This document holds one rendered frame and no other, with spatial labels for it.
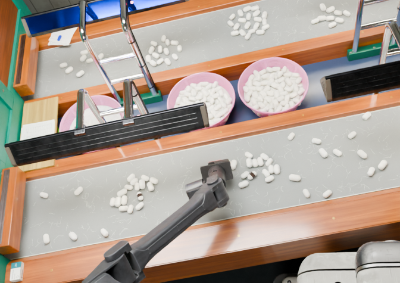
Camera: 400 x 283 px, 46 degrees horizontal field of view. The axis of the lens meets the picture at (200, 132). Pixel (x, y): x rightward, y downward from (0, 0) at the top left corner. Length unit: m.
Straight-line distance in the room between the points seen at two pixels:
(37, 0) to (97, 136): 2.36
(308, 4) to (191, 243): 1.14
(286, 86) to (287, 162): 0.33
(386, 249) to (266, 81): 1.33
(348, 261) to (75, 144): 0.93
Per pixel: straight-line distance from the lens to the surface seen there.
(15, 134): 1.98
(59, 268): 1.68
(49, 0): 3.68
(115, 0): 1.80
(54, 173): 1.85
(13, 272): 1.73
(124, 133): 1.42
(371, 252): 0.60
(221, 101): 1.83
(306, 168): 1.65
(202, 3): 2.18
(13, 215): 1.74
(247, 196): 1.61
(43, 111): 2.02
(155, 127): 1.40
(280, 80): 1.86
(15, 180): 1.79
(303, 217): 1.55
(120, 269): 1.23
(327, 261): 0.79
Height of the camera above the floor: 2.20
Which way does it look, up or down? 56 degrees down
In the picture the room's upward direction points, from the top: 19 degrees counter-clockwise
